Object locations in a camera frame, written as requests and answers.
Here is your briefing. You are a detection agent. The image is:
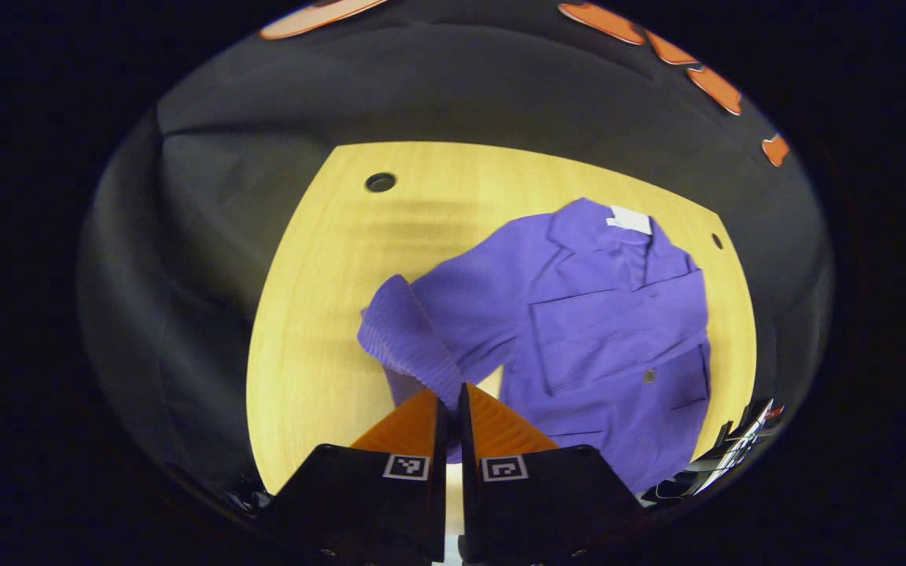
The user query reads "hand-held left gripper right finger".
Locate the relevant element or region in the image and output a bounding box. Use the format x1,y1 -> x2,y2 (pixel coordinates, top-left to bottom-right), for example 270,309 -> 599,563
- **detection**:
459,383 -> 644,564

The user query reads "purple knit cardigan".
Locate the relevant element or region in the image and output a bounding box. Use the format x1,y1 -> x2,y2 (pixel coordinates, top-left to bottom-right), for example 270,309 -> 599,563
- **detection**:
356,197 -> 713,498

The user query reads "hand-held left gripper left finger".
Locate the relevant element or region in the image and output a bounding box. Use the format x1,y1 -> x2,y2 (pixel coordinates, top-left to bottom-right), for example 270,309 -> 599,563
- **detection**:
264,387 -> 448,564

